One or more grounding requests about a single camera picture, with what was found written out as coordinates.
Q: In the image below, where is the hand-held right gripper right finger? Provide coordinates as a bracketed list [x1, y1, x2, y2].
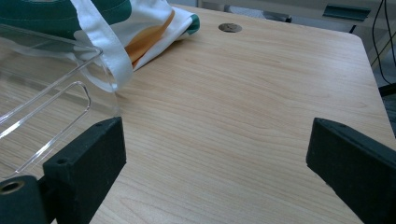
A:
[305, 117, 396, 224]

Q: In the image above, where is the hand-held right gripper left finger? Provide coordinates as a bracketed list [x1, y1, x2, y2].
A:
[42, 116, 127, 224]

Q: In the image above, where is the clear acrylic box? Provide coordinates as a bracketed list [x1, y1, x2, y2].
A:
[0, 23, 120, 181]

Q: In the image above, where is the white green orange cloth bag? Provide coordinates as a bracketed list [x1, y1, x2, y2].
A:
[0, 0, 201, 93]

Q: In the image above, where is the round metal table grommet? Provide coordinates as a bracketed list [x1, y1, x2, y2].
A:
[218, 22, 243, 34]

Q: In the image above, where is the black cable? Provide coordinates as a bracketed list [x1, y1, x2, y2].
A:
[372, 0, 396, 86]

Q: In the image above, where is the dark green bracket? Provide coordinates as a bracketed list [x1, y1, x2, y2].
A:
[322, 3, 372, 22]

